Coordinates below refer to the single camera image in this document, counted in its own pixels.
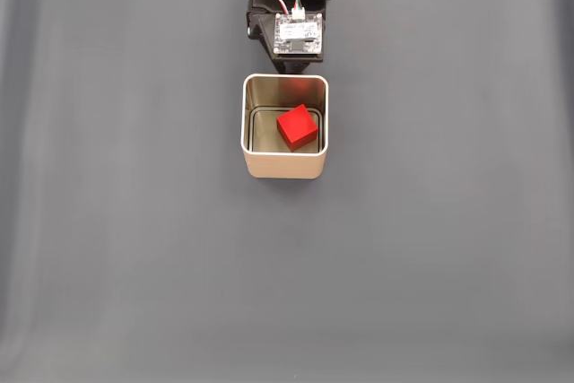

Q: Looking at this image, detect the red cube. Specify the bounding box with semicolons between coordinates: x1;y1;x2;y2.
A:
275;103;320;153

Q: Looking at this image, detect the beige square metal container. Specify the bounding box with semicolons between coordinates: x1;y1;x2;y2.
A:
240;73;330;180

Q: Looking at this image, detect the dark table mat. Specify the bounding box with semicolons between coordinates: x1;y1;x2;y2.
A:
0;0;574;383

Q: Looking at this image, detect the camera circuit board with mount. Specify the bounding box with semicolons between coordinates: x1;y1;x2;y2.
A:
257;9;325;64

